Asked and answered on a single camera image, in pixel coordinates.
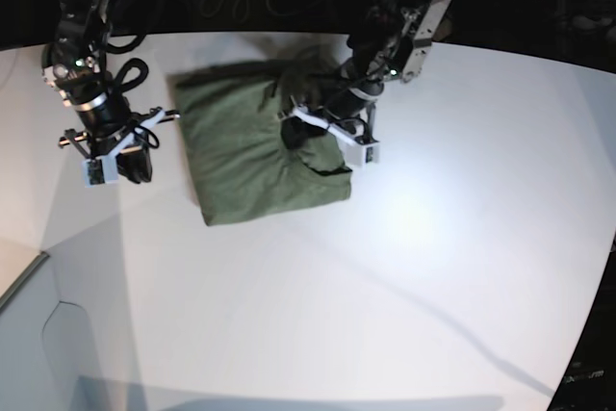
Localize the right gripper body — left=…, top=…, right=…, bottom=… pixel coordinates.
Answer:
left=58, top=106, right=180, bottom=164

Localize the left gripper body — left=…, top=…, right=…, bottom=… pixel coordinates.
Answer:
left=277, top=106, right=379, bottom=146

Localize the olive green t-shirt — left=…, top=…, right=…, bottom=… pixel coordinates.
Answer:
left=167, top=48, right=352, bottom=226

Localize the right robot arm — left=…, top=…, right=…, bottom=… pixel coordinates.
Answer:
left=41, top=0, right=180, bottom=187

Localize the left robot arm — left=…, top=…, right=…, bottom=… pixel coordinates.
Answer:
left=281, top=0, right=451, bottom=149

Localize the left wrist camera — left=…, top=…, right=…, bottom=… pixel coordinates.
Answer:
left=344, top=141, right=380, bottom=168

